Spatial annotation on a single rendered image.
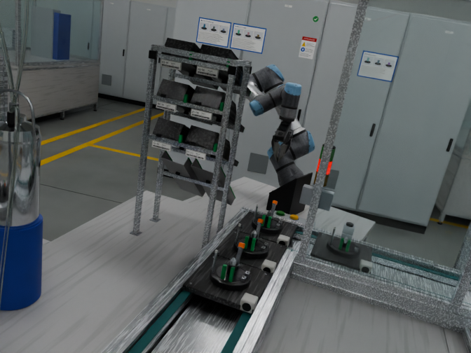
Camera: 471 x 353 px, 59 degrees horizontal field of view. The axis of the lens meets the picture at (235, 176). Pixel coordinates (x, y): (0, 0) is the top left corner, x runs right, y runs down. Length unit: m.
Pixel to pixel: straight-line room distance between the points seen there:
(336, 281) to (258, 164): 3.24
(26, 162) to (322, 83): 3.76
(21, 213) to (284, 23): 3.78
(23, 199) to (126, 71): 8.31
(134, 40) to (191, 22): 4.67
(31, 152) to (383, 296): 1.31
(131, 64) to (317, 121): 5.60
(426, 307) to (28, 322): 1.35
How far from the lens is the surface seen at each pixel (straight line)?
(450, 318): 1.79
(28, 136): 1.25
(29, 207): 1.33
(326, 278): 1.73
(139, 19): 9.38
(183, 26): 4.87
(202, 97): 1.67
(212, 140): 1.67
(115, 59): 9.61
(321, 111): 4.69
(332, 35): 4.65
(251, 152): 4.82
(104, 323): 1.40
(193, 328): 1.31
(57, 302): 1.49
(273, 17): 4.68
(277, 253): 1.67
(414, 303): 1.76
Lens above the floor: 1.74
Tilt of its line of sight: 18 degrees down
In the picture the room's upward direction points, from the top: 10 degrees clockwise
